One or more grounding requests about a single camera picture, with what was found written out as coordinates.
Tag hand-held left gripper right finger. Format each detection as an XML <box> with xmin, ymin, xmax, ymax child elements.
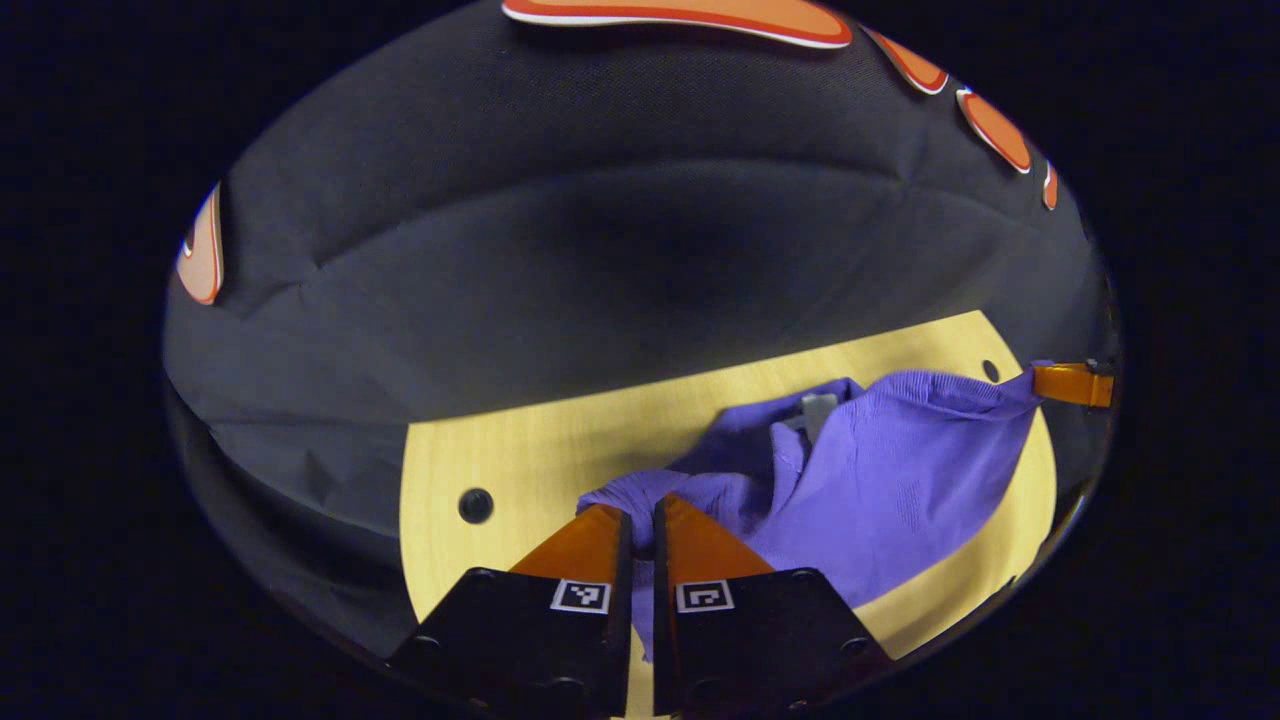
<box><xmin>652</xmin><ymin>493</ymin><xmax>894</xmax><ymax>717</ymax></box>

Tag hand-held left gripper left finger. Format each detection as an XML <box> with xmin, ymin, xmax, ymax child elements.
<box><xmin>385</xmin><ymin>503</ymin><xmax>634</xmax><ymax>720</ymax></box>

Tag purple ribbed shirt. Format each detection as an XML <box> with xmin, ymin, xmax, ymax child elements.
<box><xmin>575</xmin><ymin>365</ymin><xmax>1046</xmax><ymax>661</ymax></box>

